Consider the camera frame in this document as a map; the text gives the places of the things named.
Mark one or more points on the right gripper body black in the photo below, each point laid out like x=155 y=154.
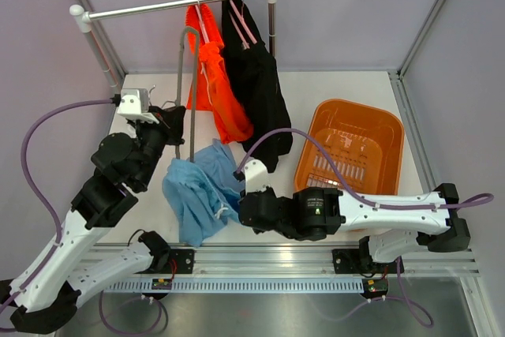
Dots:
x=267 y=191

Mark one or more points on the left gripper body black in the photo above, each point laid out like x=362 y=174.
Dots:
x=173 y=137

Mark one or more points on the light blue shorts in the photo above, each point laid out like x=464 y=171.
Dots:
x=203 y=193

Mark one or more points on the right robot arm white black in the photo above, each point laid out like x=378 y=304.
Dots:
x=408 y=224

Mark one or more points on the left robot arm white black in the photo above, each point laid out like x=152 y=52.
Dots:
x=49 y=292

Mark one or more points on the orange shorts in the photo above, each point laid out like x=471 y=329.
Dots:
x=215 y=95

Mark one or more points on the black shorts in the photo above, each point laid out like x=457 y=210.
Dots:
x=253 y=76

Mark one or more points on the orange plastic basket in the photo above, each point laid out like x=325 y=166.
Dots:
x=365 y=143

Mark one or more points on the silver white clothes rack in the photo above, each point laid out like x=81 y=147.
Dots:
x=85 y=21

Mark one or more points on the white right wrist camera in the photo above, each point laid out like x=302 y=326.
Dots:
x=255 y=176

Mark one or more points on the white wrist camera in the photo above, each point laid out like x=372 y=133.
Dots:
x=133 y=105
x=255 y=176

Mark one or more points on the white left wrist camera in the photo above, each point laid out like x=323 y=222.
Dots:
x=133 y=105

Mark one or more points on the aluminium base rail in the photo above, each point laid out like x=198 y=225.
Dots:
x=283 y=260

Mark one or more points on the white slotted cable duct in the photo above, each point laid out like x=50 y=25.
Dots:
x=238 y=286

